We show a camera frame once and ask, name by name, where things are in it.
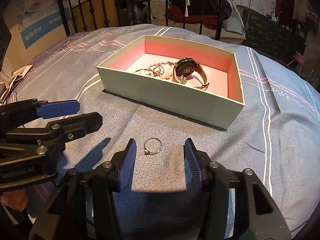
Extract black dial wristwatch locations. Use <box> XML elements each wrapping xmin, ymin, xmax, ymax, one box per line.
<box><xmin>172</xmin><ymin>57</ymin><xmax>209</xmax><ymax>91</ymax></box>

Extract white hanging swing chair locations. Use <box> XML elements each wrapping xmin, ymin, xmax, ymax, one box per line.
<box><xmin>150</xmin><ymin>0</ymin><xmax>246</xmax><ymax>44</ymax></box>

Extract black iron bed frame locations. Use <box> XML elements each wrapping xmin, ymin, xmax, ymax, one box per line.
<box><xmin>57</xmin><ymin>0</ymin><xmax>226</xmax><ymax>40</ymax></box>

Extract grey striped bed cover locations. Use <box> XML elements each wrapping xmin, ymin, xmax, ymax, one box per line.
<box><xmin>7</xmin><ymin>24</ymin><xmax>319</xmax><ymax>239</ymax></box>

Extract red telephone booth cabinet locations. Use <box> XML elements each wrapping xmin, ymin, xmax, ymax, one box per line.
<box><xmin>275</xmin><ymin>0</ymin><xmax>295</xmax><ymax>26</ymax></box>

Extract pearl bracelet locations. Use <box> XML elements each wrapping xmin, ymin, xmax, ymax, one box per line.
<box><xmin>147</xmin><ymin>60</ymin><xmax>176</xmax><ymax>81</ymax></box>

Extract person's left hand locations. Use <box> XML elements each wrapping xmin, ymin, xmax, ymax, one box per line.
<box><xmin>1</xmin><ymin>189</ymin><xmax>28</xmax><ymax>211</ymax></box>

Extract snowflake brooch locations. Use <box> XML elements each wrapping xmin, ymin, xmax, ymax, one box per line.
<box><xmin>177</xmin><ymin>75</ymin><xmax>187</xmax><ymax>85</ymax></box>

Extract open cardboard jewelry box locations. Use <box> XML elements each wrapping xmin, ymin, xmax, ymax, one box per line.
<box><xmin>97</xmin><ymin>35</ymin><xmax>245</xmax><ymax>129</ymax></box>

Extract pink stool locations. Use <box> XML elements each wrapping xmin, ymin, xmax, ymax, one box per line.
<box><xmin>287</xmin><ymin>51</ymin><xmax>306</xmax><ymax>75</ymax></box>

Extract gold bangle bracelet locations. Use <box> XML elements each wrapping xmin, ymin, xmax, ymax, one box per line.
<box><xmin>133</xmin><ymin>64</ymin><xmax>166</xmax><ymax>79</ymax></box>

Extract thin gemstone ring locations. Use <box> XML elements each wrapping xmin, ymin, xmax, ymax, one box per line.
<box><xmin>143</xmin><ymin>137</ymin><xmax>163</xmax><ymax>156</ymax></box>

